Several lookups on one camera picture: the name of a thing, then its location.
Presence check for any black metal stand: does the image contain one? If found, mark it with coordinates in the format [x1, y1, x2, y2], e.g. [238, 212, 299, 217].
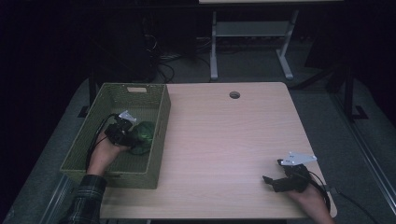
[326, 62, 370, 123]
[77, 69, 98, 119]

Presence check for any green woven basket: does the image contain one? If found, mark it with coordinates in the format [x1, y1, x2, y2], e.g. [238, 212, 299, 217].
[59, 82, 172, 189]

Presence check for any dark green cloth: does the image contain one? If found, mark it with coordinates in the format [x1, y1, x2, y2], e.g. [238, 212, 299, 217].
[127, 120, 156, 156]

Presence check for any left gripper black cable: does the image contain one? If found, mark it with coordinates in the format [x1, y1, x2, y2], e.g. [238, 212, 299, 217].
[85, 113, 121, 172]

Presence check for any tangle of floor cables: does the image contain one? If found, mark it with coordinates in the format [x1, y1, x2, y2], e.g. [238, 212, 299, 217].
[144, 33, 213, 84]

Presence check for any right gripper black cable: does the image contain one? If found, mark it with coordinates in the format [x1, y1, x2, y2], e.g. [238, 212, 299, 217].
[307, 170, 332, 214]

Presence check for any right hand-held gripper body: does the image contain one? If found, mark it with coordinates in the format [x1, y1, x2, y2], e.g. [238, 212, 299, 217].
[276, 150, 318, 194]

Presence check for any aluminium floor rail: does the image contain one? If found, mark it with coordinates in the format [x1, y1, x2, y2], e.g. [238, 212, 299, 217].
[329, 91, 396, 216]
[38, 175, 73, 224]

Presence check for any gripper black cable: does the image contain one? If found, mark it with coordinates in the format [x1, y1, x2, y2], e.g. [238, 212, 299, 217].
[85, 113, 121, 172]
[307, 170, 332, 214]

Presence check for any person's right hand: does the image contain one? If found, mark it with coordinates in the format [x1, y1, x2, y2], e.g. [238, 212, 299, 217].
[285, 182, 336, 222]

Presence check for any black floor cable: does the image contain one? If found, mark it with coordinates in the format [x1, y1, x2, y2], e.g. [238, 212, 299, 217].
[335, 189, 372, 224]

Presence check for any grey metal desk frame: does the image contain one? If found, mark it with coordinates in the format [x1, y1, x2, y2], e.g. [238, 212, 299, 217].
[198, 0, 344, 82]

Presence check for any person's left hand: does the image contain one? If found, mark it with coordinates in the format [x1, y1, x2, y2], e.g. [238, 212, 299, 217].
[86, 132, 131, 177]

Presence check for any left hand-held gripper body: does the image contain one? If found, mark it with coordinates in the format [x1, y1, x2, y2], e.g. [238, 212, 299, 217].
[104, 109, 140, 147]

